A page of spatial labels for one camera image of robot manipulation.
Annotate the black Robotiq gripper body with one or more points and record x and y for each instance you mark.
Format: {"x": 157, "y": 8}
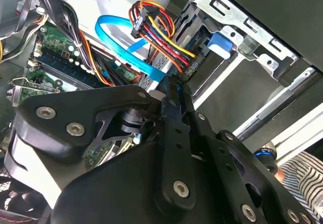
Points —
{"x": 113, "y": 196}

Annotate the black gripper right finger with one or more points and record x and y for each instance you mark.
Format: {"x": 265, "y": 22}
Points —
{"x": 219, "y": 158}

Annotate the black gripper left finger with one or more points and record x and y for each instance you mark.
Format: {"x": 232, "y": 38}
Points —
{"x": 75, "y": 108}

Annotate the hard disk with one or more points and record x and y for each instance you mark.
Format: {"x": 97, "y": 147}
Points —
{"x": 219, "y": 43}

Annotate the person's hand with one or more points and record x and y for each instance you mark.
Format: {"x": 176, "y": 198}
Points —
{"x": 279, "y": 176}

